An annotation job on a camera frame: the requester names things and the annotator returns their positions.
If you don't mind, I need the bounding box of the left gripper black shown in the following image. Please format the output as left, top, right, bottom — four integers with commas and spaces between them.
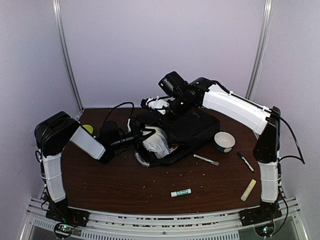
110, 124, 156, 151

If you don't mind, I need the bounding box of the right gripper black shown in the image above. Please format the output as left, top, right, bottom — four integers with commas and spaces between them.
157, 95, 194, 131

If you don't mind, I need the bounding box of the white pouch with zipper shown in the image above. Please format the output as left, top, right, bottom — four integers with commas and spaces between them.
142, 126, 170, 159

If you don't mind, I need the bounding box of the dog picture book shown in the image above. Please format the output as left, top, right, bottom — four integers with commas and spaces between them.
169, 145, 179, 153

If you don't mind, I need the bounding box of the black student backpack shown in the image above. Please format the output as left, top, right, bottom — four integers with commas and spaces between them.
134, 110, 220, 168

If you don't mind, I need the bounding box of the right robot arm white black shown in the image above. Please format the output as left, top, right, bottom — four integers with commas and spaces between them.
158, 71, 285, 221

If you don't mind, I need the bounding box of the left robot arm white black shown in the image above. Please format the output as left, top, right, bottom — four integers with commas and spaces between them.
34, 111, 156, 222

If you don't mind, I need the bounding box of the white blue ceramic bowl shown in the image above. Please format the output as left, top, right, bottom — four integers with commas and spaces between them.
214, 131, 236, 153

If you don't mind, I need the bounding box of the lime green bowl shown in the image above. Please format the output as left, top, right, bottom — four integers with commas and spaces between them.
82, 124, 94, 135

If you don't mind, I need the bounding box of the green capped white marker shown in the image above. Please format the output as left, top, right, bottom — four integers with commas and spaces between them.
193, 154, 220, 166

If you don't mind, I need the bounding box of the white green glue stick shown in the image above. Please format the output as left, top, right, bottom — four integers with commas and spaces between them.
170, 188, 192, 198

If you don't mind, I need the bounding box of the blue capped white marker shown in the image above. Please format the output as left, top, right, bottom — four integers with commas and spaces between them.
236, 151, 255, 173

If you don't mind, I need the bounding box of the pale yellow highlighter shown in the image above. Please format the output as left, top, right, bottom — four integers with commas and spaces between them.
240, 179, 257, 202

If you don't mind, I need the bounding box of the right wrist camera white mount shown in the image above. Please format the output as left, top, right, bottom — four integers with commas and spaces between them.
140, 96, 170, 115

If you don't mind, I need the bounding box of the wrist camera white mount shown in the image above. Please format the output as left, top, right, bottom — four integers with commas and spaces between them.
140, 96, 170, 115
127, 118, 137, 133

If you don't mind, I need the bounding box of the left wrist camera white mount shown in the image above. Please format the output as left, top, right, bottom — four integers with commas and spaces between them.
127, 118, 137, 133

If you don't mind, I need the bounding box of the right aluminium frame post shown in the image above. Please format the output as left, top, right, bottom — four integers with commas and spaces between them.
245, 0, 274, 101

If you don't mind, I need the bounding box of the aluminium frame post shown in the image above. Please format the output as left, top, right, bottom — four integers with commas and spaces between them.
245, 0, 274, 101
52, 0, 84, 111

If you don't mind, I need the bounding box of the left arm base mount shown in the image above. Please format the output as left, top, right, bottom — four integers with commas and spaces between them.
45, 207, 90, 227

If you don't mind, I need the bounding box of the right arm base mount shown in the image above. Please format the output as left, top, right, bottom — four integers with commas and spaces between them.
239, 206, 282, 227

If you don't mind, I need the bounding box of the left aluminium frame post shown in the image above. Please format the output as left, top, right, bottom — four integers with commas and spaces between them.
52, 0, 84, 111

